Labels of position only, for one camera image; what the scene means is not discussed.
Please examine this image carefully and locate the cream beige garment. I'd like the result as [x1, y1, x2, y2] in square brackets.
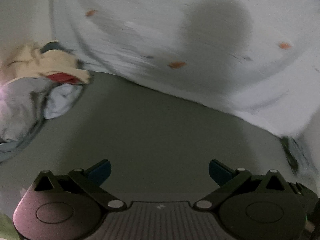
[1, 42, 90, 85]

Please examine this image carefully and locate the light blue white garment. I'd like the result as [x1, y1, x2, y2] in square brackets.
[43, 83, 83, 120]

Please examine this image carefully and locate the grey garment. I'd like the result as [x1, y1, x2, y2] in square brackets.
[1, 77, 55, 142]

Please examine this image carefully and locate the red garment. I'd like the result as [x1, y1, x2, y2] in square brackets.
[47, 73, 81, 85]

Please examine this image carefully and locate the white carrot print bedsheet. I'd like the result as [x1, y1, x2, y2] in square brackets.
[48, 0, 320, 173]

